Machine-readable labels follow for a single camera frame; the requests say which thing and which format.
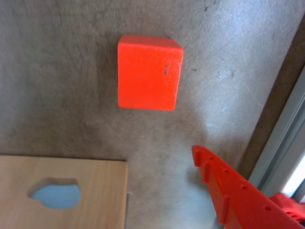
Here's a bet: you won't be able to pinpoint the red cube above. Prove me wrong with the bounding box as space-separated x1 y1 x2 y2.
117 34 184 112

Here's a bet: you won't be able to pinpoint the wooden shape sorter box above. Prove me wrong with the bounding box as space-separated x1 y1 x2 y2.
0 155 129 229

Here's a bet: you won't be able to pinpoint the aluminium profile rail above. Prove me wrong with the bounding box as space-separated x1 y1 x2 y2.
247 69 305 198

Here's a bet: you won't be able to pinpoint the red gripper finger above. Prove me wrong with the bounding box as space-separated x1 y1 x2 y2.
192 145 305 229

